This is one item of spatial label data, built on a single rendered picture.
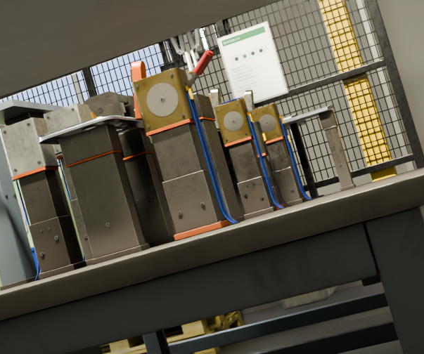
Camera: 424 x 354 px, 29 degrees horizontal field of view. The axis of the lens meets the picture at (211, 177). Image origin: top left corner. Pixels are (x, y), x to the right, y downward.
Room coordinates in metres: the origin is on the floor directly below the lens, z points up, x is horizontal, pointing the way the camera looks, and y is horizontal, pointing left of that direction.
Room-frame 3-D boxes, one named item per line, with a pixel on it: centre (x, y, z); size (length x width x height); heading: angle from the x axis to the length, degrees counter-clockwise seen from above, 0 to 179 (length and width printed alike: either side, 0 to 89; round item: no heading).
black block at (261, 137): (2.64, -0.17, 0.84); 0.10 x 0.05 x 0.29; 75
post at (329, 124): (2.92, -0.46, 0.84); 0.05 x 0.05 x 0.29; 75
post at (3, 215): (2.04, 0.53, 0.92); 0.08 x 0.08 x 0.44; 75
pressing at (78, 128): (2.40, 0.07, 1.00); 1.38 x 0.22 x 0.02; 165
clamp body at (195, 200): (1.80, 0.04, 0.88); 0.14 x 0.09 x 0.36; 75
